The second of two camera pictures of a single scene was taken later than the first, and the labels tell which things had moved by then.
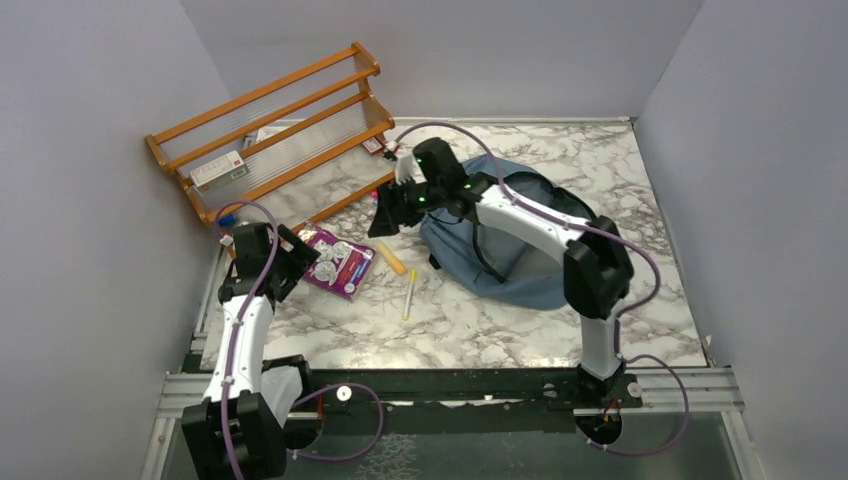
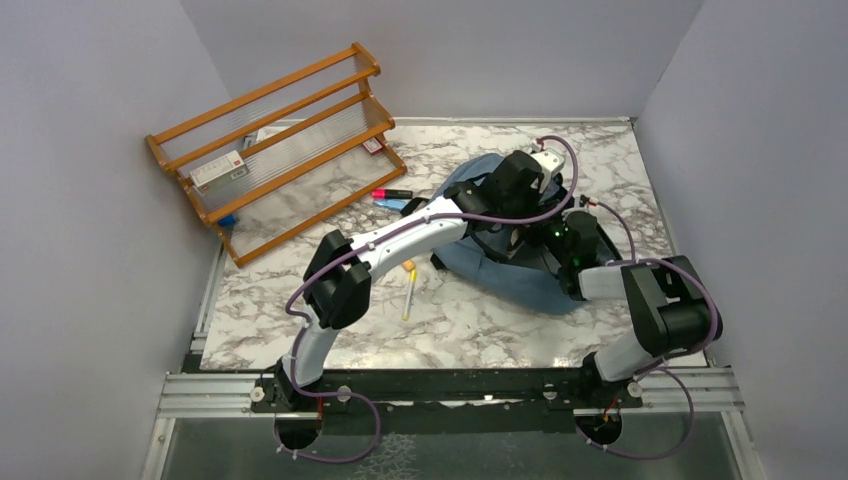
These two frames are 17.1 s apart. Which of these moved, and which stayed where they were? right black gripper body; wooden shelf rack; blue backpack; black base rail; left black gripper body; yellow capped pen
Moved: right black gripper body; left black gripper body
Stayed: yellow capped pen; wooden shelf rack; blue backpack; black base rail
